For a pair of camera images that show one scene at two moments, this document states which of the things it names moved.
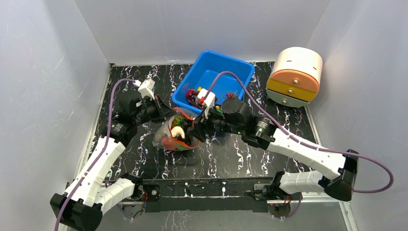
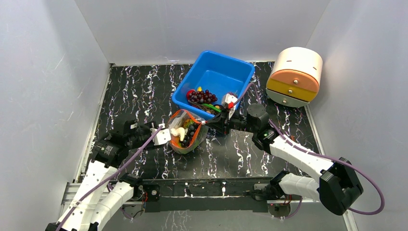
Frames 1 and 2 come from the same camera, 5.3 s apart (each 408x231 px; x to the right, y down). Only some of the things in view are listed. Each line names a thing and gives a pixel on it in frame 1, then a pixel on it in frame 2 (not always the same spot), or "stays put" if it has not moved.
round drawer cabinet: [294, 80] stays put
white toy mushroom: [177, 129] stays put
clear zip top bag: [174, 135] stays put
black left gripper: [164, 113] → [146, 127]
